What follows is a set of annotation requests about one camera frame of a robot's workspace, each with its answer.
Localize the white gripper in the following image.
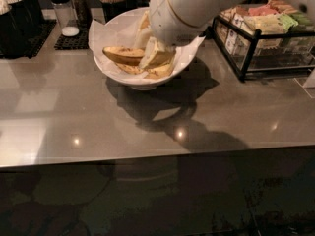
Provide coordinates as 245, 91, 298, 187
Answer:
134, 0, 211, 70

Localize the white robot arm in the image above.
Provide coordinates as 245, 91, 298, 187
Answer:
149, 0, 315, 46

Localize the yellow banana front right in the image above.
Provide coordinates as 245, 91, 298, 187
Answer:
146, 58, 174, 80

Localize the yellow banana left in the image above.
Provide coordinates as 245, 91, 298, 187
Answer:
116, 63, 143, 75

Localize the white paper bowl liner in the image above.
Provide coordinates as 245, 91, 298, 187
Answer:
88, 6, 206, 85

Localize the white ceramic bowl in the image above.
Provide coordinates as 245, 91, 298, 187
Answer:
92, 6, 201, 91

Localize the black rubber mat small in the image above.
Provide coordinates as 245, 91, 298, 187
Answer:
54, 28, 89, 50

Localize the dark pepper shaker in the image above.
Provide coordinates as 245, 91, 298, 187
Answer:
72, 0, 93, 29

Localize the glass sugar shaker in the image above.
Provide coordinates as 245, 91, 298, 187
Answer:
51, 0, 80, 37

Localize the black rubber mat large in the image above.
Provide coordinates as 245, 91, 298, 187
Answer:
25, 20, 56, 58

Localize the black container with napkins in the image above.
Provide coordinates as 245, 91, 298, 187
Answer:
0, 0, 44, 58

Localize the black wire condiment rack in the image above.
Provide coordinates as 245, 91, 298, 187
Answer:
211, 5, 315, 81

